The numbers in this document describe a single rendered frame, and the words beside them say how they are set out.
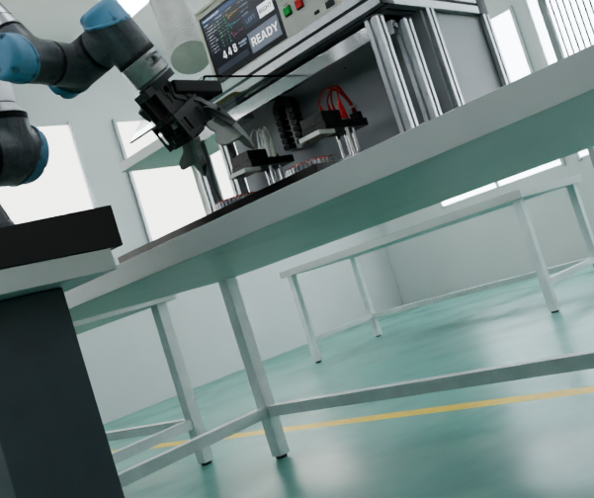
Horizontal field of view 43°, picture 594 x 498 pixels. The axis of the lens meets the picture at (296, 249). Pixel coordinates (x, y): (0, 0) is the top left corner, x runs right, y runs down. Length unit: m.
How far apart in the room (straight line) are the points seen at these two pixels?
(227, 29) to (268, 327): 6.06
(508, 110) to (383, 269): 8.39
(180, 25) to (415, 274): 6.66
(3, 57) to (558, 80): 0.82
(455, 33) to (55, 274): 1.03
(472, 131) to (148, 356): 5.98
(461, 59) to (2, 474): 1.24
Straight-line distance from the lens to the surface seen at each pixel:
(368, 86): 1.77
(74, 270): 1.31
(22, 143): 1.50
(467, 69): 1.77
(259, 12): 1.83
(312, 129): 1.60
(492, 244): 8.69
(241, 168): 1.76
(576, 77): 0.98
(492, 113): 1.02
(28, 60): 1.27
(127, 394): 6.70
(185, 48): 3.01
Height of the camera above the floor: 0.58
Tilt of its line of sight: 3 degrees up
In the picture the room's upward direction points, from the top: 18 degrees counter-clockwise
